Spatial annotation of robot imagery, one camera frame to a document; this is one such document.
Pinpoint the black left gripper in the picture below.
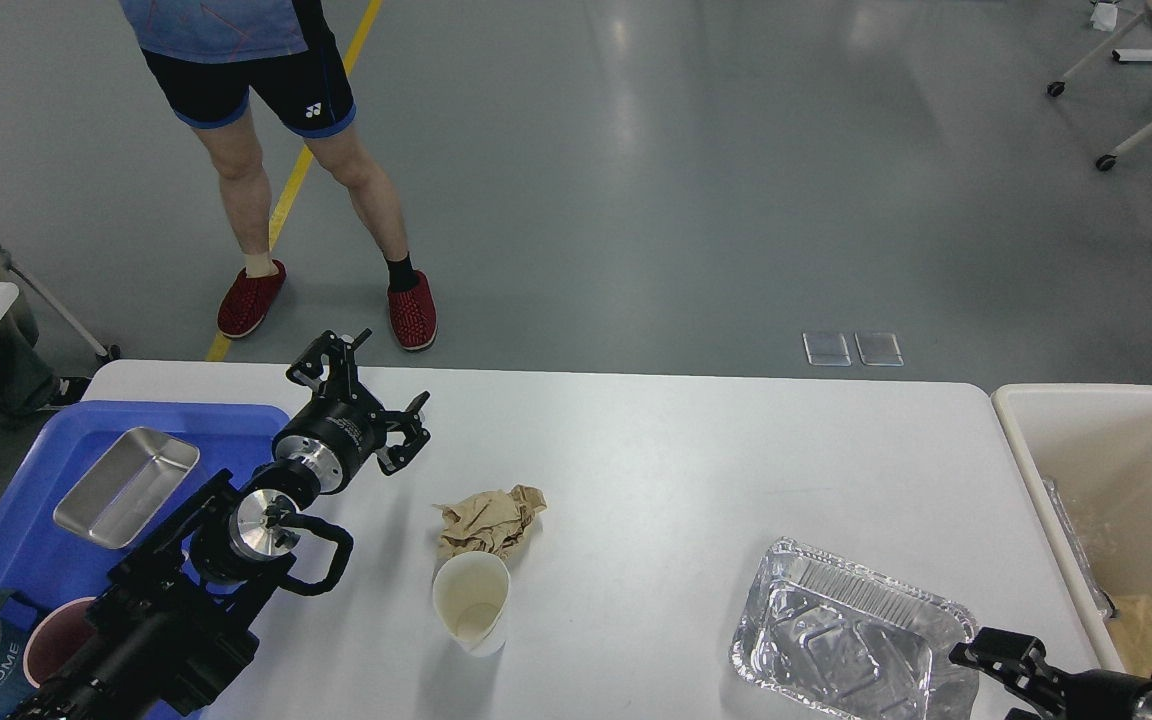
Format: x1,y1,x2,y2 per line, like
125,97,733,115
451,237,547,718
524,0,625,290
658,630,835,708
271,328,431,497

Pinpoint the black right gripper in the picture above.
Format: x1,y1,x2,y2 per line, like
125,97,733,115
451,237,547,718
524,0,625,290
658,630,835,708
948,628,1152,720

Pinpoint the aluminium foil tray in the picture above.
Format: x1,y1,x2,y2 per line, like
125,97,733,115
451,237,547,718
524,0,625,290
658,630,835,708
730,537,979,719

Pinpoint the stainless steel rectangular container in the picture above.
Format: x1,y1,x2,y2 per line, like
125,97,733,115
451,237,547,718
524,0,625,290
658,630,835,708
52,427,200,550

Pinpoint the pink home mug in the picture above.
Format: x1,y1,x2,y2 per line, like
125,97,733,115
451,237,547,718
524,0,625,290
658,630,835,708
22,596,99,691

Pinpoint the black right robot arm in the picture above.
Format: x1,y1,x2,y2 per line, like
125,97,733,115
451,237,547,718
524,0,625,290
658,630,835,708
948,626,1152,719

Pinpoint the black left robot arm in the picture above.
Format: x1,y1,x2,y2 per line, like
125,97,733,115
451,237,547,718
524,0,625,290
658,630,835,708
10,331,431,719

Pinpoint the crumpled brown paper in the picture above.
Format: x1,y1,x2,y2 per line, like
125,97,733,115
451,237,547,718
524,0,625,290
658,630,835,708
434,484,548,561

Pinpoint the white paper cup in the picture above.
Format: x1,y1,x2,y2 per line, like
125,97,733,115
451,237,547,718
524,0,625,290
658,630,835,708
431,551,511,659

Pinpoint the beige plastic bin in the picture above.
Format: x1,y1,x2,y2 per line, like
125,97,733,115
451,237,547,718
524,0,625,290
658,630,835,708
992,384,1152,670

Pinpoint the seated person at left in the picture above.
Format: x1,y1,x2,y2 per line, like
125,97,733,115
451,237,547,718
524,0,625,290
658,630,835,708
0,241,91,418

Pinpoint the blue plastic tray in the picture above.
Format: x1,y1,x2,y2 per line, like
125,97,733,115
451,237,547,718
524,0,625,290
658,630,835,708
0,401,288,609

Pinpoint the standing person in shorts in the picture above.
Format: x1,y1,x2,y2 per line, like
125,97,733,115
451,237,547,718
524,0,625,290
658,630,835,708
118,0,439,353

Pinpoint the left floor outlet plate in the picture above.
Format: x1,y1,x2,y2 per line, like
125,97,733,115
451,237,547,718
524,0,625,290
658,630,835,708
803,331,852,367

